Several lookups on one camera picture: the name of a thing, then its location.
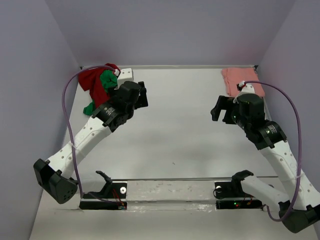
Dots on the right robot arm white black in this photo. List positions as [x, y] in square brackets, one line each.
[299, 206]

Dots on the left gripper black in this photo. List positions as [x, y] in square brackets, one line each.
[141, 102]

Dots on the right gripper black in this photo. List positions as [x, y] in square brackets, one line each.
[222, 103]

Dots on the red t shirt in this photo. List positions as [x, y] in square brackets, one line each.
[111, 67]

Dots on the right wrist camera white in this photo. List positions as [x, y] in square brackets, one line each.
[243, 88]

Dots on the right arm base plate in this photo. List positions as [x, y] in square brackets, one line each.
[229, 199]

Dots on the pink folded t shirt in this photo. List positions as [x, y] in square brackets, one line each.
[233, 76]

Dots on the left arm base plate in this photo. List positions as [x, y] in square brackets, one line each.
[111, 197]

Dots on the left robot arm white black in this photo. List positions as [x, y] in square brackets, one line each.
[54, 174]

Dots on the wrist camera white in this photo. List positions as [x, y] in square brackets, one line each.
[243, 88]
[126, 74]

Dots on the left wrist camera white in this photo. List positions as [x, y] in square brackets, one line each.
[126, 74]

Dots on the green t shirt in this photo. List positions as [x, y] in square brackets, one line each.
[97, 82]

